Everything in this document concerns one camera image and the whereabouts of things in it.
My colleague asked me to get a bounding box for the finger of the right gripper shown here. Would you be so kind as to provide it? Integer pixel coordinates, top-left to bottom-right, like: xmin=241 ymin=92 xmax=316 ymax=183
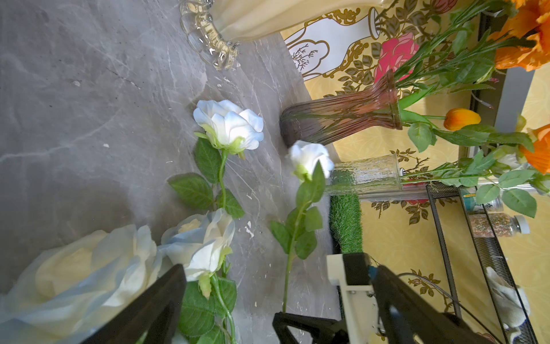
xmin=272 ymin=312 xmax=348 ymax=344

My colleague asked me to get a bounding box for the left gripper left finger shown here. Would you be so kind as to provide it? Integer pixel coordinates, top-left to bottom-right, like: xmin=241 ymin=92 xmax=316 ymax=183
xmin=83 ymin=265 xmax=186 ymax=343

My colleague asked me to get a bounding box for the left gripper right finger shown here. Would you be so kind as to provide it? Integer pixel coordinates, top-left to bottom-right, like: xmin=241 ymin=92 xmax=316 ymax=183
xmin=372 ymin=265 xmax=490 ymax=343

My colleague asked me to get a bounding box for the orange rose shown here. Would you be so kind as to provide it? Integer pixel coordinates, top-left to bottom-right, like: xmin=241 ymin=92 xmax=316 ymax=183
xmin=429 ymin=123 xmax=550 ymax=175

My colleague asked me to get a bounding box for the white plush toy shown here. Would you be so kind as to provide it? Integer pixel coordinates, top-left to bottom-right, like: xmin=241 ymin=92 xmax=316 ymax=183
xmin=486 ymin=267 xmax=531 ymax=343

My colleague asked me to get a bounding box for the green artificial grass mat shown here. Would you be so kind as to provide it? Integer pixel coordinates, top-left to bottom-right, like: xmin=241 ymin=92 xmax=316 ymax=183
xmin=329 ymin=194 xmax=363 ymax=254

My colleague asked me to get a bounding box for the jar of coloured beads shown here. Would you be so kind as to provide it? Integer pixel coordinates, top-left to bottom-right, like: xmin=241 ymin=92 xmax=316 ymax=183
xmin=469 ymin=213 xmax=531 ymax=238

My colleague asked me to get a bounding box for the clear glass vase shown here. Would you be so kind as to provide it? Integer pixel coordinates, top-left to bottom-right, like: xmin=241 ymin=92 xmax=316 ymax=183
xmin=325 ymin=154 xmax=402 ymax=196

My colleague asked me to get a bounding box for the orange tulip bud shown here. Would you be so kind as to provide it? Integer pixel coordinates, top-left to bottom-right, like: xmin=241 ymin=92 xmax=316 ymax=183
xmin=403 ymin=107 xmax=482 ymax=132

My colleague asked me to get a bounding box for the purple ribbed glass vase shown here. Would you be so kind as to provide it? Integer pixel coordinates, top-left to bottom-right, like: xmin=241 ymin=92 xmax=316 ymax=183
xmin=279 ymin=71 xmax=402 ymax=148

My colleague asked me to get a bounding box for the cream wavy glass vase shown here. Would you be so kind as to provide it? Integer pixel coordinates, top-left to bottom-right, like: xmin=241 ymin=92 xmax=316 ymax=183
xmin=180 ymin=0 xmax=390 ymax=70

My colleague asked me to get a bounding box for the black wire wall basket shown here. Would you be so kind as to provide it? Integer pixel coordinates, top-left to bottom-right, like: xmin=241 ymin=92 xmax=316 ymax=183
xmin=426 ymin=183 xmax=538 ymax=343

